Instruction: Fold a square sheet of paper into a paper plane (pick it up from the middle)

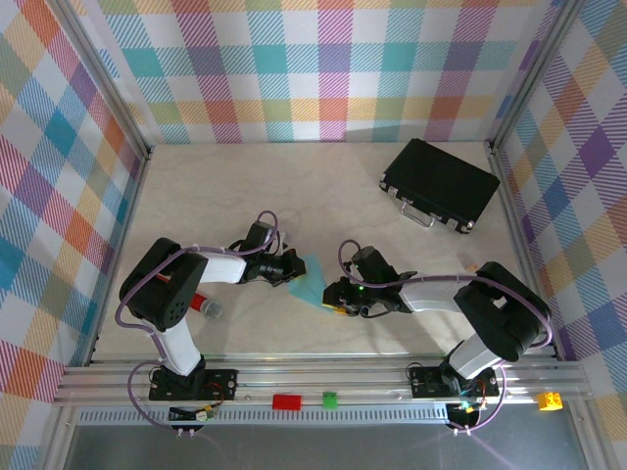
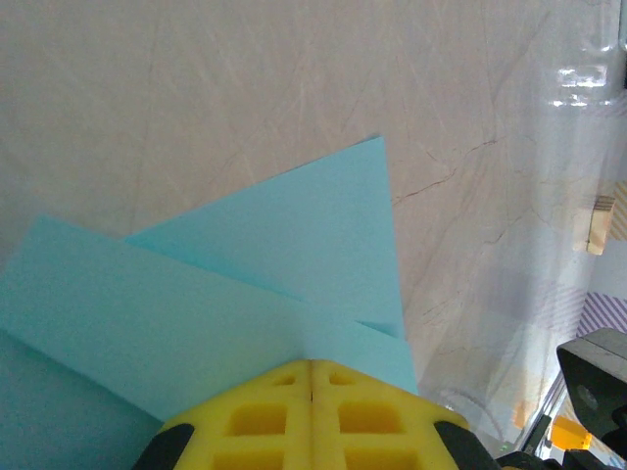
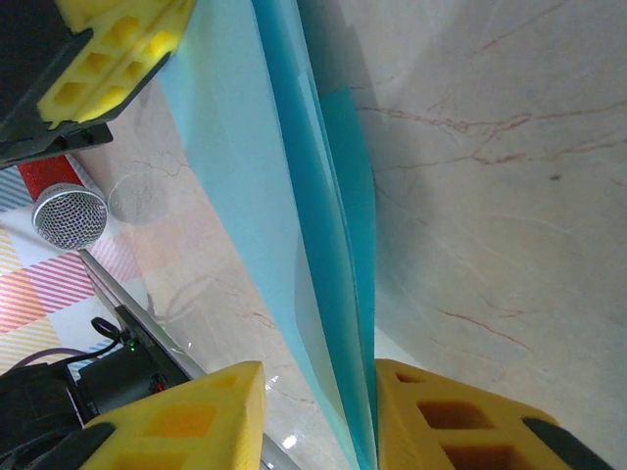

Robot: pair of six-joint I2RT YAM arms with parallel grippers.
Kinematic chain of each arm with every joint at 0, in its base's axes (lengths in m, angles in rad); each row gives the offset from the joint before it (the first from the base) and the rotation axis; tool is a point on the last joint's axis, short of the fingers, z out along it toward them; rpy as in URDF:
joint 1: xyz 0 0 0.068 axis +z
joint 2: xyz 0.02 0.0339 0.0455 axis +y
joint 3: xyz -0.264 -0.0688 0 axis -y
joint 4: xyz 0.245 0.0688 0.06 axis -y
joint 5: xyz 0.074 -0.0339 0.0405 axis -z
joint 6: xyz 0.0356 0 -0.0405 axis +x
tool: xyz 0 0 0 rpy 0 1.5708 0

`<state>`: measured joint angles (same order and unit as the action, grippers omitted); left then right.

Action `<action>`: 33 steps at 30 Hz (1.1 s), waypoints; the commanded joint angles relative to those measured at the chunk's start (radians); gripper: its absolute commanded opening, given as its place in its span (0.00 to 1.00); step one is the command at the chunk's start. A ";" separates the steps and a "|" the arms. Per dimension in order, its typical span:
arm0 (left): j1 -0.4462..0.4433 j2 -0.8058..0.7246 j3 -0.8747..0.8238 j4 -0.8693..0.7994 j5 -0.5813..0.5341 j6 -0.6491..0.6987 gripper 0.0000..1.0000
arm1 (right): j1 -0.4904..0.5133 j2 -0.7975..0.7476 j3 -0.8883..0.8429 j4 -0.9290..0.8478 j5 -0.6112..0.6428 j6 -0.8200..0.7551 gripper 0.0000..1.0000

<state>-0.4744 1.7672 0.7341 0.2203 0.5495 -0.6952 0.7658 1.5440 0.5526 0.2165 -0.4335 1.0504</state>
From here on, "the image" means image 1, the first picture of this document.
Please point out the red marker with clear cap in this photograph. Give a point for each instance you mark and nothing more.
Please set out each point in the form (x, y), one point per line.
(210, 309)

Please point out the red toy brick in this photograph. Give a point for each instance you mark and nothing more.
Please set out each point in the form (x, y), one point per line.
(287, 401)

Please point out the aluminium side rail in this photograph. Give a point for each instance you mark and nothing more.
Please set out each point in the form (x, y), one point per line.
(510, 210)

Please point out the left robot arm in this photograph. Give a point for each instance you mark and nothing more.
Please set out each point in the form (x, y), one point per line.
(166, 294)

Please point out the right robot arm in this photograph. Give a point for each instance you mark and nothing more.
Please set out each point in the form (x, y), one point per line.
(504, 313)

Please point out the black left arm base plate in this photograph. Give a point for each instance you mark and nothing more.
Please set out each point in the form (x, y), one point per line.
(223, 384)

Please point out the green toy brick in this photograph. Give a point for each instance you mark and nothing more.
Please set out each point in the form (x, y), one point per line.
(330, 400)

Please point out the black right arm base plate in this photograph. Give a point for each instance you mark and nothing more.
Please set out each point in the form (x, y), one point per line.
(421, 382)

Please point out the long aluminium base rail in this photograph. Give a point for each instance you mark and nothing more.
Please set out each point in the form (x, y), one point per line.
(343, 379)

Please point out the black briefcase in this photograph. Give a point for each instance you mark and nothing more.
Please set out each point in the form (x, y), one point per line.
(441, 181)

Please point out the light blue paper sheet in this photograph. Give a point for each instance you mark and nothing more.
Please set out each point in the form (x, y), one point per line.
(311, 279)

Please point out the yellow toy brick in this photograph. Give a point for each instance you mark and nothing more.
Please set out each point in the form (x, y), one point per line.
(549, 401)

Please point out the aluminium corner post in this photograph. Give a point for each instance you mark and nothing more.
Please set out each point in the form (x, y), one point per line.
(531, 73)
(109, 83)

